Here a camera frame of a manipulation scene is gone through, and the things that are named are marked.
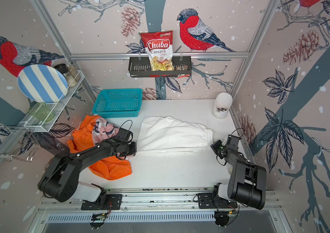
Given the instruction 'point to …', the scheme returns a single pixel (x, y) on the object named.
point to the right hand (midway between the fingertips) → (211, 143)
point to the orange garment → (112, 167)
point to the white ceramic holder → (222, 103)
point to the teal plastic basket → (118, 103)
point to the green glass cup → (41, 112)
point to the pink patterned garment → (102, 129)
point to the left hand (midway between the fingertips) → (139, 146)
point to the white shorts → (163, 135)
